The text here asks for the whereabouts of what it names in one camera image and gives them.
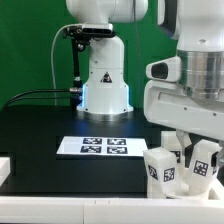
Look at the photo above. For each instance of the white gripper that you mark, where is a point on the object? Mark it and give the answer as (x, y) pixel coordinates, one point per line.
(166, 104)

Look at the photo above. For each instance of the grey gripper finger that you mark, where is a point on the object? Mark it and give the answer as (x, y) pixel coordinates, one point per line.
(220, 156)

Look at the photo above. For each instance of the white round stool seat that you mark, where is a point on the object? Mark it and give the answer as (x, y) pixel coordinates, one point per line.
(185, 192)

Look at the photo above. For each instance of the white marker sheet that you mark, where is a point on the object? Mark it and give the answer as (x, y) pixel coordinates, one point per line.
(102, 146)

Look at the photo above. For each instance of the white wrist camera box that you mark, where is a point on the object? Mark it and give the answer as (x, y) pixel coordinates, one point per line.
(168, 70)

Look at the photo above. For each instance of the black camera stand pole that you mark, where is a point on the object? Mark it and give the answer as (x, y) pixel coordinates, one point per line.
(77, 63)

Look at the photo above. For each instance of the black camera on stand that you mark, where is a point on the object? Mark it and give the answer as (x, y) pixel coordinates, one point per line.
(84, 30)

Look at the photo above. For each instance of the white left rail block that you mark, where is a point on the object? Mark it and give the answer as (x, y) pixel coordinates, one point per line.
(4, 169)

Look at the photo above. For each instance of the white front rail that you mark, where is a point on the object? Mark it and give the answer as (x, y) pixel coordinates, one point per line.
(109, 211)

